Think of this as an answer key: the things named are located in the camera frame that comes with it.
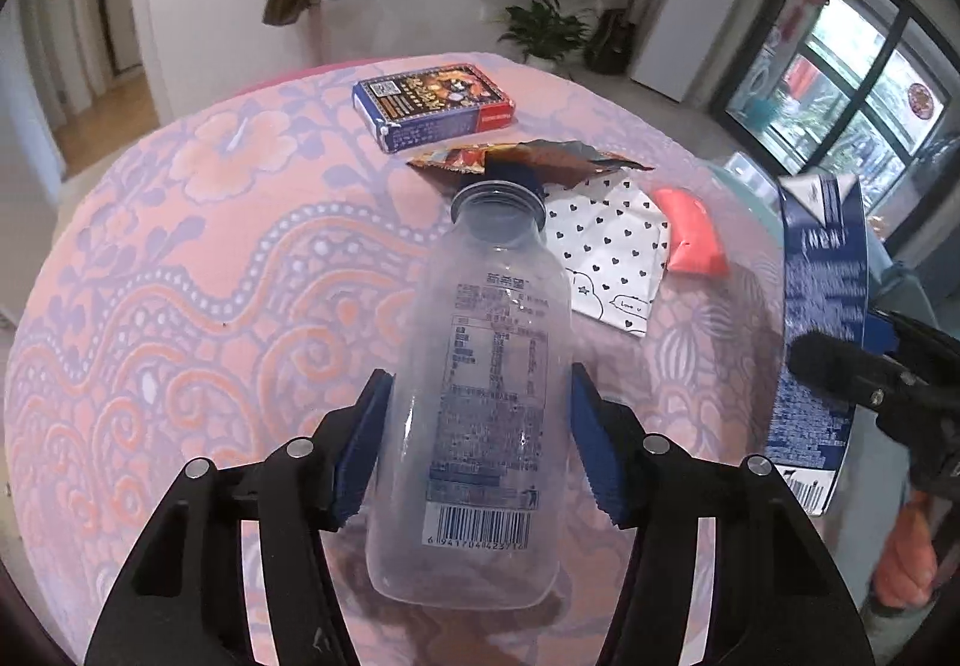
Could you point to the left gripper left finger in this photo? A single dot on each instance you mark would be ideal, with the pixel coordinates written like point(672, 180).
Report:
point(180, 597)

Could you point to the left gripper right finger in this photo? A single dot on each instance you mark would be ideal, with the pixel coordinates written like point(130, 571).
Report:
point(777, 596)

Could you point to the blue milk carton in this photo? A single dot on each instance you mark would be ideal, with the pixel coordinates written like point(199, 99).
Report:
point(826, 285)

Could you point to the clear plastic bottle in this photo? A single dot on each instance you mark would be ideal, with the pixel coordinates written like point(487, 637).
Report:
point(471, 475)

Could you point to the person's right hand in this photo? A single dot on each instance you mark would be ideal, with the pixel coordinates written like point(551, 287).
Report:
point(907, 566)

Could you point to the pink tissue pack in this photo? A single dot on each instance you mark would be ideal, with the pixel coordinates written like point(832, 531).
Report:
point(695, 247)

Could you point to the black framed window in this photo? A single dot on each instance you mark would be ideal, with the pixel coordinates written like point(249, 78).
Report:
point(868, 87)

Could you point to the heart pattern paper bag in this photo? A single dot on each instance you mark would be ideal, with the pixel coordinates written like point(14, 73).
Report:
point(613, 241)

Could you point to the patterned pink tablecloth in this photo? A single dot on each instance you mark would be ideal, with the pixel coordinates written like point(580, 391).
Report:
point(241, 271)

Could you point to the crumpled foil wrapper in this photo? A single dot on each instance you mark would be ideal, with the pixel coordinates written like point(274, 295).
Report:
point(532, 164)

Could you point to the black guitar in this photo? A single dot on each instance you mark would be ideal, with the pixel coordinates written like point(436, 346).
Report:
point(609, 49)

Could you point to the potted green plant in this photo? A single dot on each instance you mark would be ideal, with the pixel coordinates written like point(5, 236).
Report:
point(543, 33)

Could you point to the blue card box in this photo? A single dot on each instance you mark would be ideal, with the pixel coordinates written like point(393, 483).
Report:
point(422, 107)

